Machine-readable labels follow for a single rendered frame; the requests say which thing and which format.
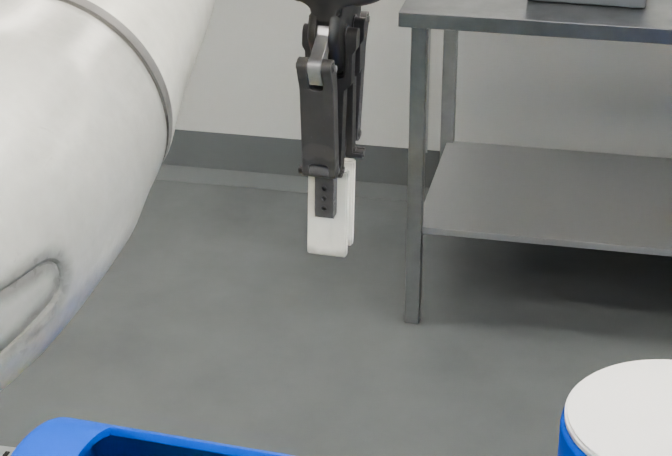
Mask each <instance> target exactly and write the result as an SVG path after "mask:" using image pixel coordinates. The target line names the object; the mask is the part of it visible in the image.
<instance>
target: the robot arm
mask: <svg viewBox="0 0 672 456"><path fill-rule="evenodd" d="M295 1H297V2H302V3H304V4H306V5H307V6H308V7H309V8H310V12H311V13H310V15H309V21H308V23H304V25H303V29H302V47H303V48H304V50H305V57H300V56H299V57H298V59H297V62H296V71H297V77H298V83H299V91H300V118H301V145H302V164H301V165H300V166H299V168H298V171H299V173H300V174H303V176H308V232H307V252H308V253H311V254H320V255H328V256H336V257H344V258H345V256H346V255H347V253H348V246H351V245H352V244H353V240H354V205H355V169H356V160H354V159H353V158H359V159H363V158H364V155H365V147H356V141H359V139H360V137H361V133H362V131H361V117H362V101H363V86H364V70H365V54H366V41H367V33H368V25H369V22H370V16H369V11H361V6H365V5H369V4H373V3H375V2H378V1H380V0H295ZM214 5H215V0H0V391H1V390H3V389H4V388H5V387H6V386H7V385H9V384H10V383H11V382H12V381H13V380H14V379H16V378H17V377H18V376H19V375H20V374H21V373H22V372H23V371H24V370H25V369H26V368H27V367H28V366H29V365H30V364H31V363H32V362H33V361H34V360H35V359H37V358H38V357H39V356H40V355H41V354H42V353H43V352H44V351H45V349H46V348H47V347H48V346H49V345H50V344H51V343H52V342H53V341H54V339H55V338H56V337H57V336H58V335H59V334H60V332H61V331H62V330H63V329H64V328H65V326H66V325H67V324H68V323H69V322H70V320H71V319H72V318H73V317H74V316H75V314H76V313H77V312H78V310H79V309H80V308H81V306H82V305H83V304H84V302H85V301H86V300H87V298H88V297H89V295H90V294H91V293H92V291H93V290H94V289H95V287H96V286H97V285H98V283H99V282H100V280H101V279H102V277H103V276H104V275H105V273H106V272H107V270H108V269H109V268H110V266H111V265H112V263H113V262H114V260H115V259H116V257H117V256H118V254H119V253H120V251H121V250H122V248H123V247H124V245H125V244H126V242H127V241H128V239H129V238H130V236H131V234H132V232H133V230H134V228H135V226H136V224H137V222H138V219H139V217H140V214H141V211H142V209H143V206H144V204H145V201H146V198H147V196H148V193H149V191H150V189H151V187H152V184H153V182H154V180H155V178H156V176H157V174H158V171H159V170H160V168H161V166H162V164H163V162H164V160H165V158H166V156H167V154H168V151H169V149H170V146H171V143H172V139H173V135H174V132H175V128H176V124H177V120H178V117H179V113H180V109H181V105H182V102H183V98H184V94H185V92H186V89H187V86H188V83H189V80H190V77H191V74H192V71H193V68H194V65H195V62H196V59H197V56H198V54H199V51H200V49H201V46H202V43H203V41H204V38H205V35H206V32H207V29H208V26H209V23H210V20H211V16H212V13H213V9H214ZM349 157H350V158H349Z"/></svg>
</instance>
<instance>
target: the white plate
mask: <svg viewBox="0 0 672 456"><path fill-rule="evenodd" d="M564 419H565V425H566V428H567V430H568V433H569V435H570V436H571V438H572V440H573V441H574V442H575V444H576V445H577V446H578V447H579V448H580V449H581V450H582V451H583V453H585V454H586V455H587V456H672V360H669V359H650V360H637V361H630V362H624V363H620V364H616V365H612V366H609V367H606V368H604V369H601V370H599V371H597V372H595V373H593V374H591V375H589V376H588V377H586V378H584V379H583V380H582V381H580V382H579V383H578V384H577V385H576V386H575V387H574V388H573V390H572V391H571V392H570V394H569V396H568V398H567V400H566V404H565V411H564Z"/></svg>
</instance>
